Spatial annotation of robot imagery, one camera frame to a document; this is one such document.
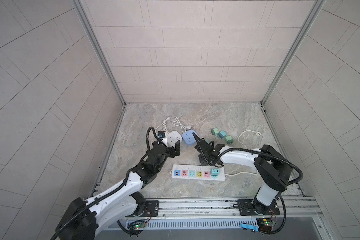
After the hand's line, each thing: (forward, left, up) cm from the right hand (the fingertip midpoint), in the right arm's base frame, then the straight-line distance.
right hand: (202, 161), depth 90 cm
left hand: (+5, +14, +19) cm, 24 cm away
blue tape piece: (-34, -19, +4) cm, 39 cm away
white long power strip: (-8, +4, +5) cm, 10 cm away
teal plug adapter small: (-10, -5, +8) cm, 14 cm away
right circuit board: (-33, -25, +1) cm, 41 cm away
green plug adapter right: (+11, -19, +4) cm, 22 cm away
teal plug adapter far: (+15, -15, +5) cm, 22 cm away
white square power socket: (+14, +18, +6) cm, 24 cm away
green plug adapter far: (+18, -10, +5) cm, 21 cm away
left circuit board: (-30, +32, +6) cm, 44 cm away
